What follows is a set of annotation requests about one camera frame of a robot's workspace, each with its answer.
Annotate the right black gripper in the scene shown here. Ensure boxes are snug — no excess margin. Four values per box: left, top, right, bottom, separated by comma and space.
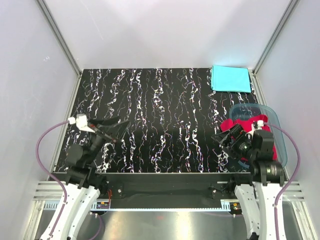
212, 122, 257, 162

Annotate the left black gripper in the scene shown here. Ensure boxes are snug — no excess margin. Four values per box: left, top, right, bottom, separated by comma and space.
85, 116, 131, 164

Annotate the red t shirt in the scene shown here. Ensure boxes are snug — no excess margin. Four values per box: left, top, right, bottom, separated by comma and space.
219, 114, 278, 161

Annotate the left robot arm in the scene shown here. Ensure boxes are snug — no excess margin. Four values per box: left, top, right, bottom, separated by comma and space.
38, 114, 130, 240

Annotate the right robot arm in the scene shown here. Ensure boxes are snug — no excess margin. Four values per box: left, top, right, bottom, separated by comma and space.
213, 120, 287, 240

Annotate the clear blue plastic bin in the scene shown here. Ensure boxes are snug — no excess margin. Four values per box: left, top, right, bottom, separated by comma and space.
229, 103, 288, 167

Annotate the folded cyan t shirt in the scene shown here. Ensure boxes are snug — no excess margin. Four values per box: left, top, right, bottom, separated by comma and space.
210, 65, 252, 93

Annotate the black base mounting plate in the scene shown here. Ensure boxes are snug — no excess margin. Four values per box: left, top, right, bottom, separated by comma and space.
105, 172, 251, 211

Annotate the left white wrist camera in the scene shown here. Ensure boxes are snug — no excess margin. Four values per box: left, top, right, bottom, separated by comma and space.
67, 113, 95, 133

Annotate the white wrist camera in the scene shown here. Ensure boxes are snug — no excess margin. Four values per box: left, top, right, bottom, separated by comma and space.
251, 120, 264, 133
67, 113, 95, 133

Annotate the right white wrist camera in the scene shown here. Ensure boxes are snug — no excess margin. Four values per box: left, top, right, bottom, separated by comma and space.
251, 120, 264, 133

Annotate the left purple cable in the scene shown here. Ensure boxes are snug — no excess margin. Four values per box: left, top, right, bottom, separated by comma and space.
36, 120, 70, 238

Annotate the left aluminium frame post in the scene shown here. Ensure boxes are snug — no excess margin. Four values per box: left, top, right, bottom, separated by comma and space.
35, 0, 82, 78

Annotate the aluminium frame post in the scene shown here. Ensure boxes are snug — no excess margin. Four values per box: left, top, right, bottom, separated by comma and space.
252, 0, 300, 75
35, 0, 82, 78

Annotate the right aluminium frame post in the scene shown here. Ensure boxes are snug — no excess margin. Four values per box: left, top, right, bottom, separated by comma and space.
252, 0, 300, 75

